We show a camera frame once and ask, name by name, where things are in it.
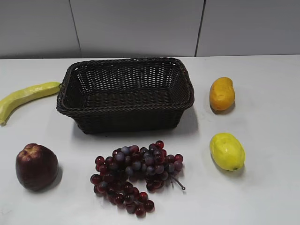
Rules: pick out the yellow-green banana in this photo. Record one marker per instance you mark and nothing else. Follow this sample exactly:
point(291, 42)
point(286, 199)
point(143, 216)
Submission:
point(16, 99)

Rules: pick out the dark red apple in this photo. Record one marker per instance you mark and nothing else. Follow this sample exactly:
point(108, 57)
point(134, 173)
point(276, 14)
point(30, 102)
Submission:
point(36, 167)

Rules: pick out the red purple grape bunch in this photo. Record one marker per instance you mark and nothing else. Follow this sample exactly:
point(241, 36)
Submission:
point(127, 176)

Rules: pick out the orange mango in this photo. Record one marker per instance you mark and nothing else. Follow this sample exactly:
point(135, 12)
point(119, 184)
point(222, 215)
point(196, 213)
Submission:
point(222, 94)

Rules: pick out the yellow lemon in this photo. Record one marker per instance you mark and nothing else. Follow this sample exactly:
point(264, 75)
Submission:
point(227, 152)

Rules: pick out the black woven wicker basket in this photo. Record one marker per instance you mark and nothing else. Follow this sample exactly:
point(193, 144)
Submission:
point(133, 94)

